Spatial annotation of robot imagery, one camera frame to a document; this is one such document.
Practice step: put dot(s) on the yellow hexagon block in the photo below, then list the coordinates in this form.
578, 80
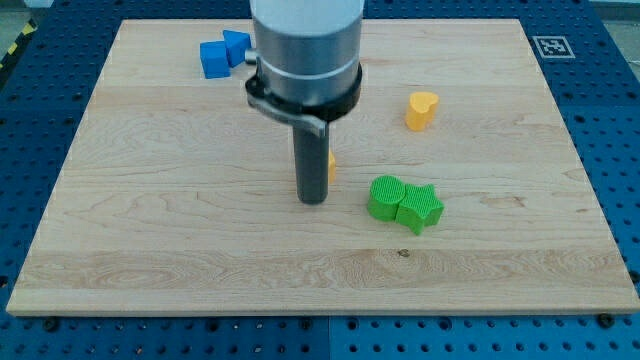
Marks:
331, 167

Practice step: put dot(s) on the blue cube block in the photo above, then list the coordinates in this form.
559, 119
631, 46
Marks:
213, 56

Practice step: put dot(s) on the white fiducial marker tag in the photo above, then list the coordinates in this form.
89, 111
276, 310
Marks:
553, 47

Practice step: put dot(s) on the blue triangle block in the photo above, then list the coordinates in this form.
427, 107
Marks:
237, 43

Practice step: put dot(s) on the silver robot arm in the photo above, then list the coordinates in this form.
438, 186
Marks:
308, 74

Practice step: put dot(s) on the green cylinder block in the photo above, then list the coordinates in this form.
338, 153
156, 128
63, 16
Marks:
385, 194

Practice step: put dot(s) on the yellow heart block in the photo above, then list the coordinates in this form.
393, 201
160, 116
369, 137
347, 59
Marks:
421, 110

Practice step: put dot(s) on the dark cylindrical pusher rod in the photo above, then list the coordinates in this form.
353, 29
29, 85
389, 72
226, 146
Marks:
311, 166

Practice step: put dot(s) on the green star block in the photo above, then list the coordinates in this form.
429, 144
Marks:
420, 208

